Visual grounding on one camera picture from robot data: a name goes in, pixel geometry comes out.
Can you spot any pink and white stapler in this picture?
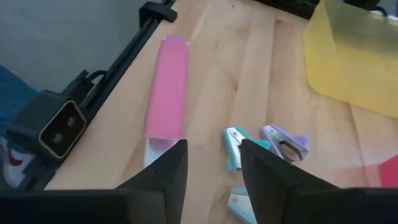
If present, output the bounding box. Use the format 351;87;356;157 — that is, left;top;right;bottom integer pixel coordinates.
143;35;190;169

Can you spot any black metal table frame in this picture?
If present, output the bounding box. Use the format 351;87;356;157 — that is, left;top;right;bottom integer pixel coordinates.
29;0;178;191

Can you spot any pink translucent plastic bin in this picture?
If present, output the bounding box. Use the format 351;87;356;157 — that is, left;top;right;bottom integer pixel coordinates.
378;154;398;189

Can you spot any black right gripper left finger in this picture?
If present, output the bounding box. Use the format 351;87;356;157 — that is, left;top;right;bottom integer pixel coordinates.
115;139;190;224

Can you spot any person's foot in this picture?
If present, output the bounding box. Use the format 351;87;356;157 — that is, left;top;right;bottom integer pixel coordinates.
0;136;35;189

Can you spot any purple staple remover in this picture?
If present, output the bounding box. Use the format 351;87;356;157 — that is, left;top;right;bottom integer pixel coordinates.
259;124;311;164

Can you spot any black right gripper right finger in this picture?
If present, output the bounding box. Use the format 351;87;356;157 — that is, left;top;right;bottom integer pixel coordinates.
240;139;340;224

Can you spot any black table-level camera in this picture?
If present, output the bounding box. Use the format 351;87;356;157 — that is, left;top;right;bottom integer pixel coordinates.
7;90;87;160

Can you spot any yellow translucent plastic bin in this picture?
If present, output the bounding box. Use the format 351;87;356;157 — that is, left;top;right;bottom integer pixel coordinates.
303;0;398;119

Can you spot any person's leg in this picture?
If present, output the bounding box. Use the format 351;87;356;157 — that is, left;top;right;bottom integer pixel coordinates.
0;63;40;138

